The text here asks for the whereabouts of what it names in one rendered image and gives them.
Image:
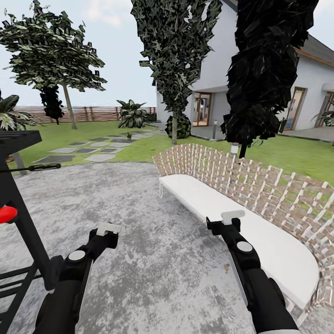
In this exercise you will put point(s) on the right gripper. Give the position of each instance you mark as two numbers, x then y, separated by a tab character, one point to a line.
218	228

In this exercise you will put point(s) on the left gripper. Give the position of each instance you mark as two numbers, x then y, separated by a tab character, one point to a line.
107	241

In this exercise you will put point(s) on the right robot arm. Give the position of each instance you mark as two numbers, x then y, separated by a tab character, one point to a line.
262	295

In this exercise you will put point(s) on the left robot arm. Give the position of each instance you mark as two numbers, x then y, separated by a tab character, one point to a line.
59	312

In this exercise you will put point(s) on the tree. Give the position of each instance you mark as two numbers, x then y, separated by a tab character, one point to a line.
53	107
264	70
169	40
50	56

